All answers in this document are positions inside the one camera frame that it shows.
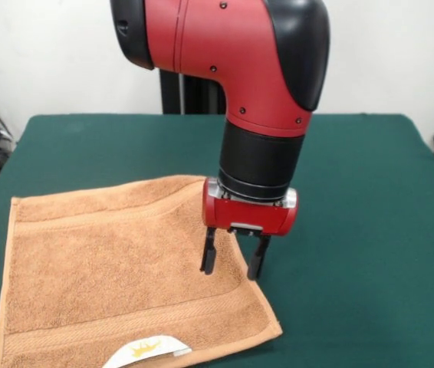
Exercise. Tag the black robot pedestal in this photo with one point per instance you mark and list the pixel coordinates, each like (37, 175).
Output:
(194, 96)

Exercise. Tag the tan terry towel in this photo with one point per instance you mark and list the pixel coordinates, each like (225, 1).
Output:
(106, 268)

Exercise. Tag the dark green table cloth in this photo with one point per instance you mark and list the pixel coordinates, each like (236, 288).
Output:
(355, 230)

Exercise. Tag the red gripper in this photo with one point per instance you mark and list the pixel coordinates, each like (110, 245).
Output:
(247, 216)

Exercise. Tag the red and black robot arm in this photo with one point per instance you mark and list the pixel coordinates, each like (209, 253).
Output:
(240, 57)

